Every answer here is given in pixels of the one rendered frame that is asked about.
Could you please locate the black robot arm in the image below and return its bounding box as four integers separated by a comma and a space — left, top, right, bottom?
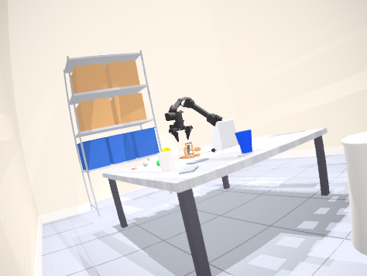
164, 97, 223, 126

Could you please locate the blue cup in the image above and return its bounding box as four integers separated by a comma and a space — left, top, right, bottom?
235, 129, 252, 154

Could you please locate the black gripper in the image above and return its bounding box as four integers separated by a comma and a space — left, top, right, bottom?
169, 119, 193, 142

